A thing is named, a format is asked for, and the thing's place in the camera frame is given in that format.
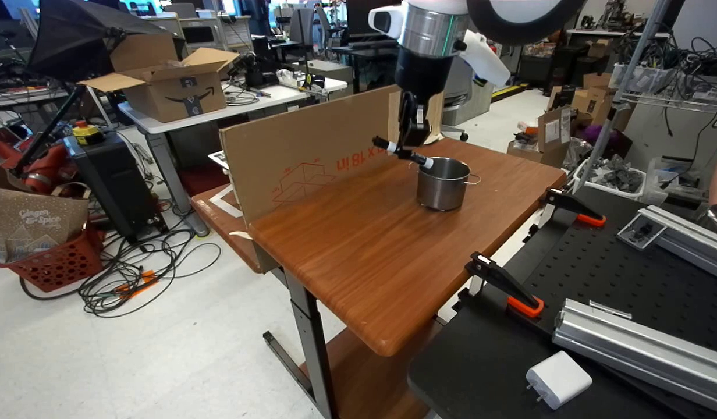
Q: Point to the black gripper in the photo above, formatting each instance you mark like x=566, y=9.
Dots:
x=420, y=78

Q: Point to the black marker white label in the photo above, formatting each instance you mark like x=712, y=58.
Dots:
x=396, y=152

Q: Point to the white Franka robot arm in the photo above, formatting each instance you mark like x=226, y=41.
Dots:
x=432, y=30

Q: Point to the silver metal pot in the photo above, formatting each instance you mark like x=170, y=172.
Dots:
x=442, y=190

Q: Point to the pale corrugated cardboard panel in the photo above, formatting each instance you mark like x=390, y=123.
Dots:
x=438, y=116

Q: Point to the grey office chair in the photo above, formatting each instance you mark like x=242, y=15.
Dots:
x=466, y=106

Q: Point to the brown cardboard sheet red print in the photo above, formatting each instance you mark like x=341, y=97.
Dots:
x=297, y=154

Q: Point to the white work table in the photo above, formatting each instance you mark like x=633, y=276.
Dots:
x=242, y=106

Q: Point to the black clamp orange tip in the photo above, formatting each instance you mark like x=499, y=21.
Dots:
x=503, y=285
x=575, y=206

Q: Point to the white plastic tray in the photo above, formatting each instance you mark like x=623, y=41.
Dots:
x=616, y=180

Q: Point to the slanted aluminium pole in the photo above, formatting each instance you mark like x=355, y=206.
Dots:
x=623, y=85

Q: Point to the low wooden side table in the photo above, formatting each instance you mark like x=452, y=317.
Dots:
x=219, y=229

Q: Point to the black perforated breadboard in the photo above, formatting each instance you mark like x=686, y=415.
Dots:
x=605, y=271

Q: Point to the open cardboard shipping box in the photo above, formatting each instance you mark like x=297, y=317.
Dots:
x=179, y=97

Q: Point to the white power adapter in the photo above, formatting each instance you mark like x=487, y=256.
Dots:
x=559, y=377

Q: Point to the orange power plug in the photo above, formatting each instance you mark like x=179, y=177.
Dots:
x=139, y=282

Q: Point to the yellow red emergency stop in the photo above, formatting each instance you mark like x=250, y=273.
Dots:
x=86, y=133

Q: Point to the black photo softbox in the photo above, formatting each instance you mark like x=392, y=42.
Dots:
x=71, y=30

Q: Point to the red machine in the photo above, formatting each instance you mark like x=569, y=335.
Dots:
x=41, y=170

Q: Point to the red plastic basket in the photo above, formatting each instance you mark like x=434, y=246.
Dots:
x=58, y=264

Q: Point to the brown paper bag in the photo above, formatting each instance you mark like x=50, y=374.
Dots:
x=34, y=221

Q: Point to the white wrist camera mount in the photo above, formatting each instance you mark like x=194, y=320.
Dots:
x=487, y=62

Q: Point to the aluminium extrusion rail with bracket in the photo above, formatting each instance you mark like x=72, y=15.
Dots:
x=698, y=246

